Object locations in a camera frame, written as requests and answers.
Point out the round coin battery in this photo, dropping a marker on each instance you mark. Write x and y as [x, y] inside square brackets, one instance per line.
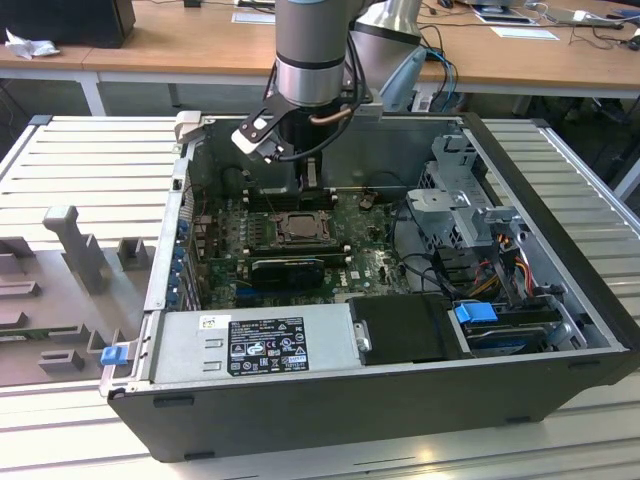
[368, 202]

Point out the grey metal drive cage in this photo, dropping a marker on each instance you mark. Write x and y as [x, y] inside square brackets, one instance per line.
[440, 215]

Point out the grey case release latch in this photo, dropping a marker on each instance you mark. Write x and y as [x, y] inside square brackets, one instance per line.
[189, 122]

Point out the thin metal locking lever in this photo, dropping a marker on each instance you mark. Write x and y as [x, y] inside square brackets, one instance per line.
[270, 205]

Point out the CPU socket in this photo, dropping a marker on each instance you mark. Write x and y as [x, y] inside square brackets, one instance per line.
[276, 220]

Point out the grey parts rack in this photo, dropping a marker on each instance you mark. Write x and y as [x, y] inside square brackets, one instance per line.
[55, 300]

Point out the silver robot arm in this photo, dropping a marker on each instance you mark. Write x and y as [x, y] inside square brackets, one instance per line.
[310, 50]

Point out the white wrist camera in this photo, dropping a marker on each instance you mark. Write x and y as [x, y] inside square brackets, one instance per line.
[252, 140]

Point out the black computer tower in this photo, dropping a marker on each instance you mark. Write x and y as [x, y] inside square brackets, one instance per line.
[65, 22]

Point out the hard disk in blue carrier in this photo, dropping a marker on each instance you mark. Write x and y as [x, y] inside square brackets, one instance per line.
[472, 314]

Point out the blue case latch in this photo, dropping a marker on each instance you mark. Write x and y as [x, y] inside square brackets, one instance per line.
[112, 356]

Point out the grey power supply unit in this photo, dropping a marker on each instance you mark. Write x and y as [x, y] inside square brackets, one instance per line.
[185, 350]

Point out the black graphics card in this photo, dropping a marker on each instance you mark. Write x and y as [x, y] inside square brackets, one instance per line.
[287, 274]

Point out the black open PC case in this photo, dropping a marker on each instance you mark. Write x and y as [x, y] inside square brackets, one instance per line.
[350, 415]

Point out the green RAM stick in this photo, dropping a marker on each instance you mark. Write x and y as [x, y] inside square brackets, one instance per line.
[20, 337]

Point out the crumpled white paper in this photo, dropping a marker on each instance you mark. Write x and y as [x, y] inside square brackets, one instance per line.
[30, 47]

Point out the long wooden desk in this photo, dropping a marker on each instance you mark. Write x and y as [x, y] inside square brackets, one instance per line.
[200, 45]

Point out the green motherboard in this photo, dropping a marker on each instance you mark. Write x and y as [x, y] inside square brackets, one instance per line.
[372, 287]

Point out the white paper sheet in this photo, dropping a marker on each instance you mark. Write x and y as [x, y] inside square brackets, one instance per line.
[525, 33]
[250, 18]

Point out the pale blue teach pendant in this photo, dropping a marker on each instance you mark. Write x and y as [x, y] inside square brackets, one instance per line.
[402, 80]

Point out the dark flat tablet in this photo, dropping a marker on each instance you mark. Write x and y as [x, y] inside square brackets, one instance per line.
[502, 19]

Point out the small white box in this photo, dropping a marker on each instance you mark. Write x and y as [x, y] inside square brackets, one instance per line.
[422, 103]

